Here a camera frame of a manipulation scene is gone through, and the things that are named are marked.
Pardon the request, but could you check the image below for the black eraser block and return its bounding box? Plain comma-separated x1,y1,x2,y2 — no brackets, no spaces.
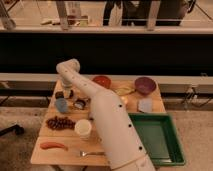
55,90,74,99

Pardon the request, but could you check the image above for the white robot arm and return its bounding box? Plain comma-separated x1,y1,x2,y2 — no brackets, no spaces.
56,59,156,171

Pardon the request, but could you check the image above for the blue cup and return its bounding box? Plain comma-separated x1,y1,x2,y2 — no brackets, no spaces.
55,98,68,113

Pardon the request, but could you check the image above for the bunch of red grapes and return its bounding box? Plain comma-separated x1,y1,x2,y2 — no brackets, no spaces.
46,116,75,130

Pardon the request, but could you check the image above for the red bowl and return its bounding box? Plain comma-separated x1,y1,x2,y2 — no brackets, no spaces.
93,76,111,89

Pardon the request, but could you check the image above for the white paper cup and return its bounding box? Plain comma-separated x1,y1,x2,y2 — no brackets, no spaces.
74,119,92,140

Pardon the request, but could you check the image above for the wooden table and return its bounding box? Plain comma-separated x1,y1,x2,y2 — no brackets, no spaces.
30,78,168,168

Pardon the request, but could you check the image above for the yellow banana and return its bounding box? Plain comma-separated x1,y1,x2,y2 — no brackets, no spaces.
115,87,135,96

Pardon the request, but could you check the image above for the orange fruit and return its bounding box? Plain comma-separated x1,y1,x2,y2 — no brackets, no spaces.
121,96,128,106

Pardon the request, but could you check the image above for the metal fork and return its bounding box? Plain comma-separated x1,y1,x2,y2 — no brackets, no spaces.
79,151,105,157

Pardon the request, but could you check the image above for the purple bowl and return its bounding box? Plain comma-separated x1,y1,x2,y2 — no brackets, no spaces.
135,77,156,95

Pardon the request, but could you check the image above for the grey blue cloth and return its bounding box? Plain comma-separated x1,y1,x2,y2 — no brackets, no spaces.
138,98,152,113

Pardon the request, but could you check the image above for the green plastic tray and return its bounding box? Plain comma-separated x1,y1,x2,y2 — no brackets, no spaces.
130,114,185,167

